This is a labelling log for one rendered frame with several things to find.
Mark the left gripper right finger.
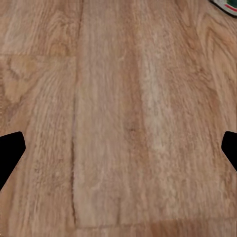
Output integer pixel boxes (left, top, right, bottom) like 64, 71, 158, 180
221, 131, 237, 171

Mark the gym shoe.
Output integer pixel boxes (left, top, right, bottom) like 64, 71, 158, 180
209, 0, 237, 18

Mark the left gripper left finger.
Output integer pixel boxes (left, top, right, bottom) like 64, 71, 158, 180
0, 131, 26, 191

